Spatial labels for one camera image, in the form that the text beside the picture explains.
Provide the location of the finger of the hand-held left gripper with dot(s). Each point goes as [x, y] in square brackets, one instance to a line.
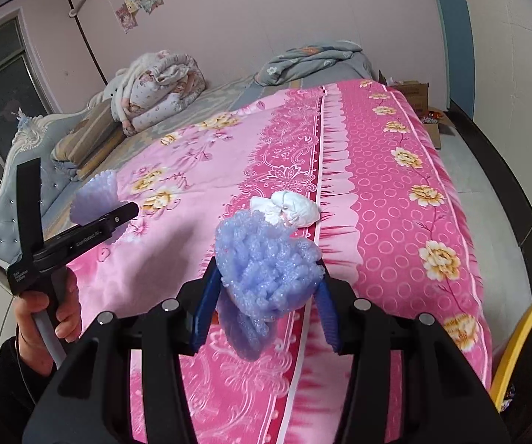
[117, 216]

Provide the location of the yellow trash bin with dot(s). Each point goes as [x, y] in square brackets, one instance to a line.
[513, 347]

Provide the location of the brown striped pillow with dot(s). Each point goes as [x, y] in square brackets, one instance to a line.
[85, 138]

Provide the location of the person's left hand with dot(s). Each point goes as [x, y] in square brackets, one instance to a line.
[67, 310]

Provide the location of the dark window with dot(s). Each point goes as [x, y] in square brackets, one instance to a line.
[2, 88]

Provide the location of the red snack packet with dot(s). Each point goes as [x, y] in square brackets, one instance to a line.
[432, 117]

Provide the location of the cardboard box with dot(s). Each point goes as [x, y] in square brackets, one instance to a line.
[414, 95]

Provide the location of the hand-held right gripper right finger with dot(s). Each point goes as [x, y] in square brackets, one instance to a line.
[327, 317]

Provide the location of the grey bed sheet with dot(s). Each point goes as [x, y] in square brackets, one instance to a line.
[229, 92]

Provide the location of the grey floral quilt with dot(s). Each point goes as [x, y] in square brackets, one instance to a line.
[312, 62]

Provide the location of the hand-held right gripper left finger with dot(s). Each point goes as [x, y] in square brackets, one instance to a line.
[204, 307]

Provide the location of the pink floral blanket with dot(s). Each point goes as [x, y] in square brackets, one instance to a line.
[386, 203]

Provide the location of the purple foam fruit net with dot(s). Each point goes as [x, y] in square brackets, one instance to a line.
[266, 268]
[94, 194]

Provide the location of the folded white floral quilt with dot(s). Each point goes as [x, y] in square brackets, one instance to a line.
[159, 88]

